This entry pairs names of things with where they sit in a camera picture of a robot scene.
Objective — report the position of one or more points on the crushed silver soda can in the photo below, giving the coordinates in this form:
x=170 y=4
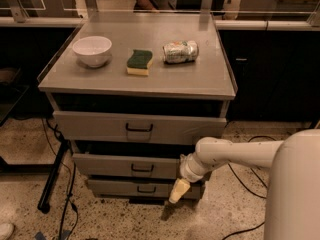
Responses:
x=180 y=52

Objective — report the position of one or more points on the grey drawer cabinet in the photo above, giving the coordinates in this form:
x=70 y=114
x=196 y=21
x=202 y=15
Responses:
x=133 y=92

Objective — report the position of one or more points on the grey bottom drawer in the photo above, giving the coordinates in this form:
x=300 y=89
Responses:
x=130 y=189

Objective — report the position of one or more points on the white ceramic bowl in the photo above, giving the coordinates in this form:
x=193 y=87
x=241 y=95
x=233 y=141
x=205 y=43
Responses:
x=93 y=51

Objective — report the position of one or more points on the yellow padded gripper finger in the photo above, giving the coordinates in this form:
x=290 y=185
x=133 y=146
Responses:
x=180 y=187

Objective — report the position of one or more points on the green and yellow sponge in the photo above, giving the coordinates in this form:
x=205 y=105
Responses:
x=139 y=62

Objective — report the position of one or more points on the grey drawer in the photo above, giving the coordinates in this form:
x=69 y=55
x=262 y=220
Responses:
x=155 y=129
x=126 y=166
x=130 y=189

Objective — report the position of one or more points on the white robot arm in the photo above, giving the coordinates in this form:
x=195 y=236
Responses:
x=293 y=197

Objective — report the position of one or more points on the white counter rail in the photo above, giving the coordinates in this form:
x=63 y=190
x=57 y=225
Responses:
x=220 y=24

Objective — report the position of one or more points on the white shoe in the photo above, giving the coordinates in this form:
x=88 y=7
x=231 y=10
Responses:
x=6 y=231

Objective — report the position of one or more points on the black tripod leg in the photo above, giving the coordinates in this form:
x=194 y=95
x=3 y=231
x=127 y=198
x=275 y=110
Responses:
x=43 y=204

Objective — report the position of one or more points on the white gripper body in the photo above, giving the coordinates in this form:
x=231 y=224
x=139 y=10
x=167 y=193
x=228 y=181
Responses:
x=188 y=169

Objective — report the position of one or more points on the grey top drawer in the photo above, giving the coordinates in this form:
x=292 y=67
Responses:
x=155 y=129

